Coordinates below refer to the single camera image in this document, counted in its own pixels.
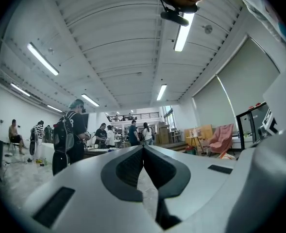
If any stack of cardboard boxes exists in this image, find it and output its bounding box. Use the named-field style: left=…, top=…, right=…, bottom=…
left=158, top=124, right=170, bottom=144

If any ceiling tube light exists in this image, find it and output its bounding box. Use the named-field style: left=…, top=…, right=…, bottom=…
left=156, top=84, right=168, bottom=101
left=10, top=83, right=31, bottom=97
left=81, top=93, right=100, bottom=107
left=27, top=42, right=60, bottom=76
left=47, top=104, right=63, bottom=113
left=173, top=13, right=195, bottom=52

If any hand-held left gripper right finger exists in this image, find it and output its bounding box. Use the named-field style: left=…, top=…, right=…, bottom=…
left=142, top=145, right=238, bottom=231

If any green canister vacuum cleaner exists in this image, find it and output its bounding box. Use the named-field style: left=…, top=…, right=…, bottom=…
left=184, top=144, right=199, bottom=155

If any black head-mounted camera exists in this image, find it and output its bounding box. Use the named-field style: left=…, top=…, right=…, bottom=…
left=160, top=5, right=190, bottom=27

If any light wooden cabinet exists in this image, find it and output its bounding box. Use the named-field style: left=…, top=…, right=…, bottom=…
left=184, top=124, right=214, bottom=147

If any low wooden stage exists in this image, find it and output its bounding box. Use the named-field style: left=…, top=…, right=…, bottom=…
left=157, top=141, right=191, bottom=152

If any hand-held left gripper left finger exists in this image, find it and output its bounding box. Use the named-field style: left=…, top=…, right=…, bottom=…
left=18, top=145, right=163, bottom=233

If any wooden easel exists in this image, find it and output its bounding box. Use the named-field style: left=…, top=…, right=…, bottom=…
left=190, top=127, right=204, bottom=153

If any black mezzanine railing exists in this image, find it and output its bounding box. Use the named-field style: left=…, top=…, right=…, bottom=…
left=107, top=112, right=160, bottom=121

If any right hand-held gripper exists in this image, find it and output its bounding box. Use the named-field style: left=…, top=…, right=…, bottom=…
left=256, top=107, right=281, bottom=142

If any person's white printed t-shirt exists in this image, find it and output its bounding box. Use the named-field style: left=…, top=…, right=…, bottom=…
left=230, top=0, right=286, bottom=50

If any tall glass window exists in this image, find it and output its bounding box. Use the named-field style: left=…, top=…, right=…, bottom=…
left=163, top=105, right=176, bottom=129

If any grey roller blind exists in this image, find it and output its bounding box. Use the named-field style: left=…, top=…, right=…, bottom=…
left=217, top=37, right=281, bottom=123
left=192, top=76, right=234, bottom=131

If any white foam block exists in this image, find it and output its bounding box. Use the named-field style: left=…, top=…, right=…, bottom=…
left=41, top=142, right=55, bottom=160

